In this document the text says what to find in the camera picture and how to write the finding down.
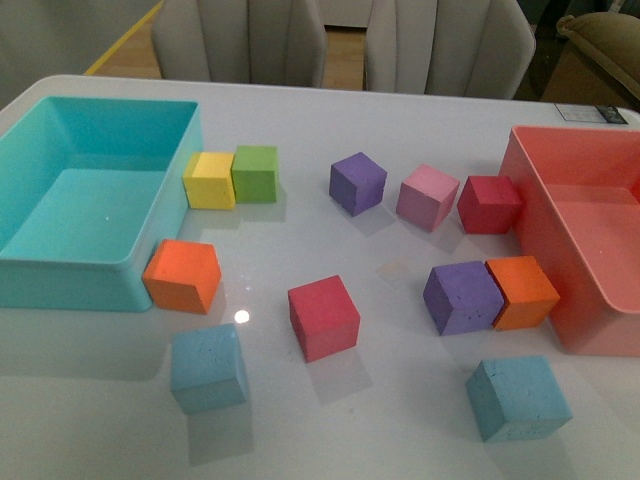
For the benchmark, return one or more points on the brown sofa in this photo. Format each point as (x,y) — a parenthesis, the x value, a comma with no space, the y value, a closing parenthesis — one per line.
(611,41)

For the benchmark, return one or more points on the right grey chair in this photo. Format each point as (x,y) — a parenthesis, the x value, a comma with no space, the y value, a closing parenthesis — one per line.
(478,49)

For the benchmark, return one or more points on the table label sticker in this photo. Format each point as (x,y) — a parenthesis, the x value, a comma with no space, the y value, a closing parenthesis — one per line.
(591,113)

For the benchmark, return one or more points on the grey chair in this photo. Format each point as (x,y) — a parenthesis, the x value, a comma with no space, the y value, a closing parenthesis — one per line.
(248,42)
(478,49)

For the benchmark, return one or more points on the back purple foam cube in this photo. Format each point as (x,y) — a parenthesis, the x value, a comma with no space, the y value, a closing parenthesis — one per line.
(357,183)

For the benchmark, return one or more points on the pink plastic bin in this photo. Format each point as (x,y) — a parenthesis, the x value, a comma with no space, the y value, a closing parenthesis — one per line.
(580,220)

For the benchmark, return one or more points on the blue foam cube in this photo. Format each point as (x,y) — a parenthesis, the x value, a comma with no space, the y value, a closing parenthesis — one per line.
(516,399)
(208,370)

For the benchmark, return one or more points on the front red foam cube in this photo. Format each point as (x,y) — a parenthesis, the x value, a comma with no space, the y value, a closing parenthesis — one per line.
(324,318)

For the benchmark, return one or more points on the orange foam cube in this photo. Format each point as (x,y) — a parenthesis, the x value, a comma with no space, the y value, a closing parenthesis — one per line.
(183,276)
(528,294)

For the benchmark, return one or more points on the back dark red foam cube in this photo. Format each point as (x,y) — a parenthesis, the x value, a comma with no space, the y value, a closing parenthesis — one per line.
(489,205)

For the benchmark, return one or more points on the teal plastic bin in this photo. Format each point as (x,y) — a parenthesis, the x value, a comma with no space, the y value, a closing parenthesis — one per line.
(89,189)

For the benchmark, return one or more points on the green foam cube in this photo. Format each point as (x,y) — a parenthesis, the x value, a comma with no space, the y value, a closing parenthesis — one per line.
(255,174)

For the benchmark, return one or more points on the left grey chair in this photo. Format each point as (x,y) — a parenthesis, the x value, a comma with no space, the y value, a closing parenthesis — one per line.
(248,42)

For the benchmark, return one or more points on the left orange foam cube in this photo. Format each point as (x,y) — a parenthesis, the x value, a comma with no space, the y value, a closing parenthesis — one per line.
(183,276)

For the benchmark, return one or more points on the right orange foam cube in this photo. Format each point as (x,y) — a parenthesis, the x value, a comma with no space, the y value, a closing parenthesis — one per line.
(528,294)

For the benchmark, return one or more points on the purple foam cube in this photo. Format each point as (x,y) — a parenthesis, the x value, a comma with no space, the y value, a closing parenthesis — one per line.
(357,183)
(462,298)

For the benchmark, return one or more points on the front purple foam cube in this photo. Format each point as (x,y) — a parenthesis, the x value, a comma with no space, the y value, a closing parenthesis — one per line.
(462,298)

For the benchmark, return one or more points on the yellow foam cube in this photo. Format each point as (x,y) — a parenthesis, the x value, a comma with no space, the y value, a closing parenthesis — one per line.
(207,181)

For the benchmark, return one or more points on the pink foam cube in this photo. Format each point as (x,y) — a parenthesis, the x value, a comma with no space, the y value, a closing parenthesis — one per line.
(426,197)

